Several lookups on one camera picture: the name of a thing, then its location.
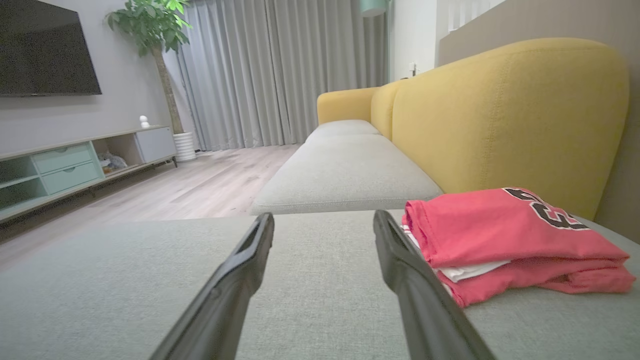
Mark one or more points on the large grey sofa seat cushion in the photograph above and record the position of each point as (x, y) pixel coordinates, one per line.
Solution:
(125, 280)

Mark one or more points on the white ribbed plant pot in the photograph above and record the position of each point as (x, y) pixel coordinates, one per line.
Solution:
(185, 147)

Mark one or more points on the grey cabinet door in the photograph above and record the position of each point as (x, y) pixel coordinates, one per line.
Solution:
(155, 145)

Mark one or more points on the long wooden tv cabinet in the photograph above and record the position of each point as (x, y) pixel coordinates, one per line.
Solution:
(20, 200)

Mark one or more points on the red white printed jersey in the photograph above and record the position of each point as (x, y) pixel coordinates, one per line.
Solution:
(490, 230)

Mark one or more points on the green leafy indoor tree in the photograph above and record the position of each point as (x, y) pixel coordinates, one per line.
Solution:
(150, 25)

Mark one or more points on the black flat screen television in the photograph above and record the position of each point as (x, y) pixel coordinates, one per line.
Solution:
(45, 50)

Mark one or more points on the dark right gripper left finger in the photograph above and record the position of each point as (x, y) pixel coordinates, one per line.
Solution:
(225, 310)

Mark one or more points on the clutter in cabinet shelf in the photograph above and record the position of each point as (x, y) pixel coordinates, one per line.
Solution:
(112, 161)

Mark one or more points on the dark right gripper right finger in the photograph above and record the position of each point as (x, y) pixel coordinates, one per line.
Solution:
(425, 310)

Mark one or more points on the small wall socket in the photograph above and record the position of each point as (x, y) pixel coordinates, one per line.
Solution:
(413, 69)

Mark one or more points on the mint green cabinet drawer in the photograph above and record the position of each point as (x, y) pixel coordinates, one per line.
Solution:
(62, 157)
(72, 177)

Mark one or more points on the wide yellow sofa backrest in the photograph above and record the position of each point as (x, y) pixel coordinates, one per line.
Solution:
(500, 115)

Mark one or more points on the teal floor lamp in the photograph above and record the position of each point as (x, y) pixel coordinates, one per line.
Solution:
(372, 6)

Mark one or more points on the small white round figurine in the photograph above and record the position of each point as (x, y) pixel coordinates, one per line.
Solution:
(144, 121)

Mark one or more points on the red shorts with white stripe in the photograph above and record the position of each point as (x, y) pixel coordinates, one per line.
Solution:
(525, 280)

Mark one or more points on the small grey sofa seat cushion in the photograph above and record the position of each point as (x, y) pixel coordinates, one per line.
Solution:
(342, 127)

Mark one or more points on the grey pleated curtain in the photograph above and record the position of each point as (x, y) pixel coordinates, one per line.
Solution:
(280, 75)

